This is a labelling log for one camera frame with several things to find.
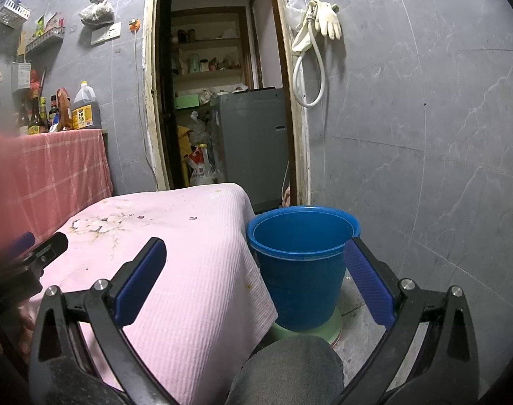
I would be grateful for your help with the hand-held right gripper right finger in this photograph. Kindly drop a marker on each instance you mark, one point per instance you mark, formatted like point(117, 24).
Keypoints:
point(368, 280)

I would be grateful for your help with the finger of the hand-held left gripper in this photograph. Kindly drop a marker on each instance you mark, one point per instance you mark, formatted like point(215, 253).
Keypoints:
point(15, 242)
point(49, 249)

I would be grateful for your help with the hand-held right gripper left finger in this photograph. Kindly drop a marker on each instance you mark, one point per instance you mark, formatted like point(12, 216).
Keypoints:
point(142, 278)

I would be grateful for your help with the blue plastic bucket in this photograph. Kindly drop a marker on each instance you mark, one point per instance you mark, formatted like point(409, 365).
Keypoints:
point(302, 278)

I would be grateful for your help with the person's left hand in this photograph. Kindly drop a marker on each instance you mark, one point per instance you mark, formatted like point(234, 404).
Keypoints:
point(27, 325)

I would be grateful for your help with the pink ribbed table cloth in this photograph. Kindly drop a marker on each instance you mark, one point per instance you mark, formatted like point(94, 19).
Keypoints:
point(188, 278)

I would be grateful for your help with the green plastic stool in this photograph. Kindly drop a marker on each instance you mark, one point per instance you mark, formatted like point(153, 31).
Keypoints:
point(332, 325)

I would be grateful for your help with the red plaid cloth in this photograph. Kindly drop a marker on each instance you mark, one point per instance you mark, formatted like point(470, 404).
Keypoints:
point(45, 177)

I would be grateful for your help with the pink slipper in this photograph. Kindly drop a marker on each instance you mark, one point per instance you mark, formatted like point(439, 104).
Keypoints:
point(286, 196)

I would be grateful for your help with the dark bottle white label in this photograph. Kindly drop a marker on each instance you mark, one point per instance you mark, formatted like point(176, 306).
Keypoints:
point(24, 124)

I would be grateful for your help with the person's grey trouser leg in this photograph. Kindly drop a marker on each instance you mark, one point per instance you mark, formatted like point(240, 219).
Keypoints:
point(286, 371)

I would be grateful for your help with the white printed sack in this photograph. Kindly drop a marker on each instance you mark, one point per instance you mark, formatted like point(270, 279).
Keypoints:
point(201, 168)

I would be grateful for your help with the small dark sauce bottle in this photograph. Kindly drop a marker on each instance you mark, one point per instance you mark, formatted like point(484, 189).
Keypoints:
point(53, 112)

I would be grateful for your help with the orange brown sauce packet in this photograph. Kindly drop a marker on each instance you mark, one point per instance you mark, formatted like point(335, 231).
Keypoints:
point(64, 112)

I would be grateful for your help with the yellow plastic item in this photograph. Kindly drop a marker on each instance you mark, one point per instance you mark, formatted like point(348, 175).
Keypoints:
point(183, 143)

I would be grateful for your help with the large oil jug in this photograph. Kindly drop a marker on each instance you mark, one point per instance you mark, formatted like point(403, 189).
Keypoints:
point(86, 109)

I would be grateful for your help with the clear crumpled plastic bag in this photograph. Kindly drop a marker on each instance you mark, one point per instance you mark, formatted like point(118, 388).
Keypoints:
point(199, 128)

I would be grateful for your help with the red hanging bag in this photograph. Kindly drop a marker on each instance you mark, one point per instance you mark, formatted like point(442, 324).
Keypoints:
point(34, 80)

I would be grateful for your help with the white utensil holder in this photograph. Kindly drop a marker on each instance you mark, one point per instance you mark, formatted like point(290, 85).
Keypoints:
point(21, 76)

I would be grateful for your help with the grey washing machine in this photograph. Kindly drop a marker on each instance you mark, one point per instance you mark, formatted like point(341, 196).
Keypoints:
point(252, 147)

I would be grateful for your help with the green box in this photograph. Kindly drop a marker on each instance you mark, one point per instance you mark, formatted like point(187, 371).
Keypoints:
point(187, 101)

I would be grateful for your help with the packets on rack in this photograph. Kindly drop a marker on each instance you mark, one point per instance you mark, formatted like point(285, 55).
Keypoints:
point(49, 23)

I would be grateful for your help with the white plastic basket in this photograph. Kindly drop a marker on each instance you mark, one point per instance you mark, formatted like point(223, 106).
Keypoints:
point(11, 14)

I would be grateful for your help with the hanging plastic bag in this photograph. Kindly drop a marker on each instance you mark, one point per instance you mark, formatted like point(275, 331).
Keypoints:
point(96, 8)

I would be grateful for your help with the wooden shelf unit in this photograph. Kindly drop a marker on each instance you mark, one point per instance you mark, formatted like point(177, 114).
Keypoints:
point(210, 42)

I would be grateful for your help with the cream rubber gloves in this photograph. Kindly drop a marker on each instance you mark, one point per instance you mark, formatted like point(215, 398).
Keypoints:
point(329, 19)

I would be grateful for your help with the clear bag by door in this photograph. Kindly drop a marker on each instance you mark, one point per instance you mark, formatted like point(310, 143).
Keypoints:
point(295, 10)

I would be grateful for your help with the wooden door frame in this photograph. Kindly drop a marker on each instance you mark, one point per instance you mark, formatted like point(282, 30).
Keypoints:
point(150, 93)

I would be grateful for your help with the wall shelf rack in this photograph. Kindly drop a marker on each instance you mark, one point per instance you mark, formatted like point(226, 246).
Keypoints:
point(45, 39)

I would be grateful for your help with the wall power outlet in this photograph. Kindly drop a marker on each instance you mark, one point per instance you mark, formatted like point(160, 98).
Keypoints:
point(106, 33)

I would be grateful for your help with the orange wall hook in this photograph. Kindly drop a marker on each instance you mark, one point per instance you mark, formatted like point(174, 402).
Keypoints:
point(134, 24)

